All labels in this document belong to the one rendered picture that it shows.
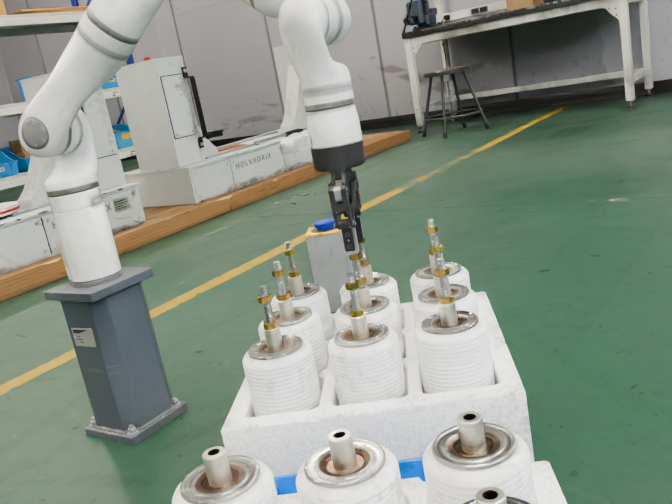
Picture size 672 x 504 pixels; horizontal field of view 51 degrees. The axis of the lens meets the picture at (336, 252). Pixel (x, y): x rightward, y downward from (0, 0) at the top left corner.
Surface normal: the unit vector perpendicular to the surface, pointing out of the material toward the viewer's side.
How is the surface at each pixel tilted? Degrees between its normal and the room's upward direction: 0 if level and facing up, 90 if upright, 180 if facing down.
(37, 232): 90
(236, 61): 90
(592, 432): 0
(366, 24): 90
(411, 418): 90
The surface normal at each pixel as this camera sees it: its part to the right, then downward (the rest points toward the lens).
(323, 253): -0.07, 0.26
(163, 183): -0.55, 0.30
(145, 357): 0.82, 0.00
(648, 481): -0.18, -0.95
